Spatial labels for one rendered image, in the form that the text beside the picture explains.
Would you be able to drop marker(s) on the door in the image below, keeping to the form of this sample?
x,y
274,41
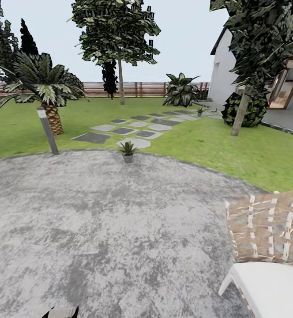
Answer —
x,y
281,89

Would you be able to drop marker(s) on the garden chair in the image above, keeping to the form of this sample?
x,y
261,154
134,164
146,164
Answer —
x,y
264,276

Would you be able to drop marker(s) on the bush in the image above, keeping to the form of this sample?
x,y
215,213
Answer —
x,y
73,80
181,91
254,113
36,73

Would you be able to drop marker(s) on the fixed window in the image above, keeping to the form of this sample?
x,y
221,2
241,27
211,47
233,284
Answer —
x,y
240,90

